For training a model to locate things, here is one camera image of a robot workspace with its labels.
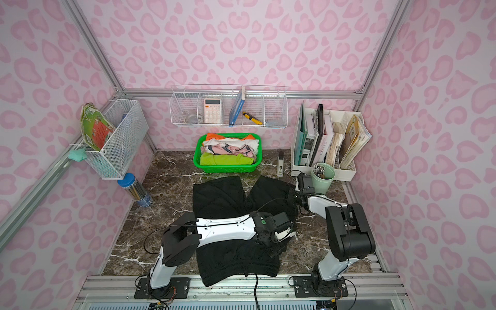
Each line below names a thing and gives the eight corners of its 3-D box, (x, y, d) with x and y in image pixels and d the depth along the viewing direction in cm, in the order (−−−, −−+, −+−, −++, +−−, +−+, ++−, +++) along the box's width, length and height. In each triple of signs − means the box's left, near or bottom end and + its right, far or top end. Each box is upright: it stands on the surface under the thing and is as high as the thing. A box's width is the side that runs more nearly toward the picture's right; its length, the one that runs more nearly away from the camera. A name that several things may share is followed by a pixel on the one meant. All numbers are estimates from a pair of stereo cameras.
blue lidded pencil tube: (139, 204, 99) (117, 181, 83) (148, 196, 102) (128, 171, 86) (147, 209, 97) (125, 186, 81) (156, 200, 100) (137, 176, 85)
